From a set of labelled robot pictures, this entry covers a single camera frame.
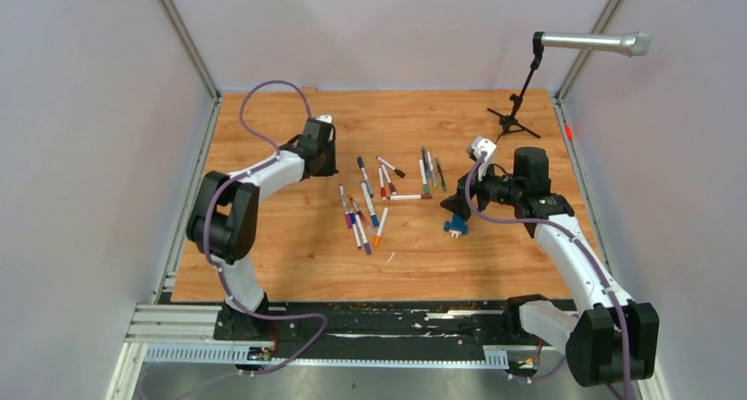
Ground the green cap marker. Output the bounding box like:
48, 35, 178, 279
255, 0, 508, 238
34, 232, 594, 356
426, 149, 438, 187
418, 158, 430, 195

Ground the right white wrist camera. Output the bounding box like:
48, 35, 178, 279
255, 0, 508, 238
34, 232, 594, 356
466, 136, 498, 181

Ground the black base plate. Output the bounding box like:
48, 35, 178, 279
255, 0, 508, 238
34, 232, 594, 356
212, 300, 550, 360

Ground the purple cap marker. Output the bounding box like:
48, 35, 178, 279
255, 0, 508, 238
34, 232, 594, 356
338, 184, 353, 229

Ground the grey slotted cable duct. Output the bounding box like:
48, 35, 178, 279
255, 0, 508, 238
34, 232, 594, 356
144, 344, 510, 370

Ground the clear cap grey pen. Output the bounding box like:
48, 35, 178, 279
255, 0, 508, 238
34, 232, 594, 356
421, 146, 432, 184

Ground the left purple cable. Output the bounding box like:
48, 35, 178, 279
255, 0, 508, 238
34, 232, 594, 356
201, 79, 329, 378

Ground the dark green cap pen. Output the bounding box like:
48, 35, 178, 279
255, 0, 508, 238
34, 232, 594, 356
435, 157, 447, 192

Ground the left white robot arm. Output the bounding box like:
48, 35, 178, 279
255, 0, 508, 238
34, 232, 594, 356
186, 115, 337, 341

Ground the brown cap marker horizontal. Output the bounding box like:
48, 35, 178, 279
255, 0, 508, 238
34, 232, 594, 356
382, 194, 433, 201

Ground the silver microphone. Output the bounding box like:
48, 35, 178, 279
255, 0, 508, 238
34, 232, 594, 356
533, 32, 653, 57

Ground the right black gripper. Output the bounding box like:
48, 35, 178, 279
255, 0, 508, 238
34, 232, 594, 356
440, 158, 522, 221

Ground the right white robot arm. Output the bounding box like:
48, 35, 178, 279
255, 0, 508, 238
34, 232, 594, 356
440, 137, 660, 387

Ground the orange red cap marker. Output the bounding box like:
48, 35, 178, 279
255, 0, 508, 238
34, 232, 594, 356
348, 196, 369, 226

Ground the navy cap marker lower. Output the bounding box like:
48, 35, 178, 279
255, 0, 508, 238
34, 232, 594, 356
348, 212, 363, 249

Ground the dark red cap marker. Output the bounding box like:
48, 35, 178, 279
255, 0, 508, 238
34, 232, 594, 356
381, 165, 397, 195

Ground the blue red toy robot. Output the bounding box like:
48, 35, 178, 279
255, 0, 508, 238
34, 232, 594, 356
443, 214, 470, 238

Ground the black microphone tripod stand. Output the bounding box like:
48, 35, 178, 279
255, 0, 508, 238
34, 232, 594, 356
486, 32, 544, 144

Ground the purple tip white marker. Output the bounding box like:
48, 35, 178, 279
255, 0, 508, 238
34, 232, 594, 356
354, 212, 372, 255

